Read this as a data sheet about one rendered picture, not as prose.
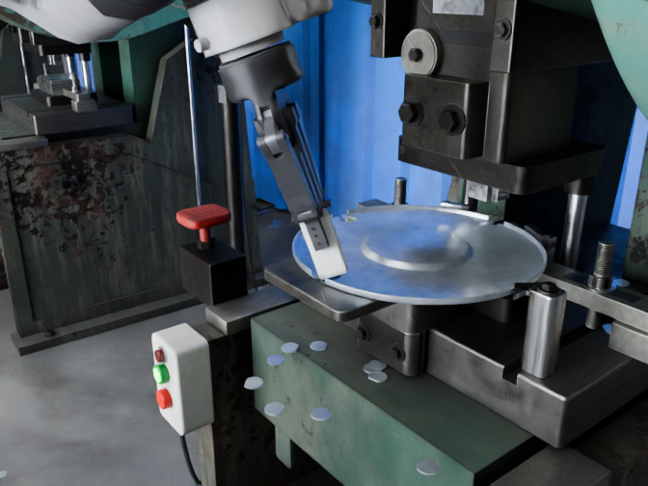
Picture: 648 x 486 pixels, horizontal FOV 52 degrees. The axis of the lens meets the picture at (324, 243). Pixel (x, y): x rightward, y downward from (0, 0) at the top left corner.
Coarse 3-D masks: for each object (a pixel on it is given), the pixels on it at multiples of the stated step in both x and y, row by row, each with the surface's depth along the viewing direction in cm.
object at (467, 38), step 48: (432, 0) 73; (480, 0) 68; (432, 48) 73; (480, 48) 69; (432, 96) 72; (480, 96) 69; (528, 96) 70; (432, 144) 74; (480, 144) 72; (528, 144) 73
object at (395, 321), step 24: (288, 264) 74; (288, 288) 69; (312, 288) 68; (336, 288) 68; (336, 312) 64; (360, 312) 64; (384, 312) 77; (408, 312) 74; (432, 312) 75; (360, 336) 80; (384, 336) 78; (408, 336) 75; (384, 360) 79; (408, 360) 76
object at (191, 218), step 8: (192, 208) 98; (200, 208) 98; (208, 208) 98; (216, 208) 98; (224, 208) 98; (176, 216) 96; (184, 216) 95; (192, 216) 94; (200, 216) 94; (208, 216) 95; (216, 216) 95; (224, 216) 96; (184, 224) 95; (192, 224) 94; (200, 224) 94; (208, 224) 94; (216, 224) 95; (200, 232) 98; (208, 232) 98; (208, 240) 98
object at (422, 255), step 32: (352, 224) 85; (384, 224) 85; (416, 224) 85; (448, 224) 85; (352, 256) 75; (384, 256) 74; (416, 256) 74; (448, 256) 74; (480, 256) 75; (512, 256) 75; (544, 256) 75; (352, 288) 66; (384, 288) 67; (416, 288) 67; (448, 288) 67; (480, 288) 67
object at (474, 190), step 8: (472, 184) 82; (480, 184) 81; (472, 192) 82; (480, 192) 81; (488, 192) 81; (496, 192) 80; (504, 192) 81; (480, 200) 82; (488, 200) 81; (496, 200) 81
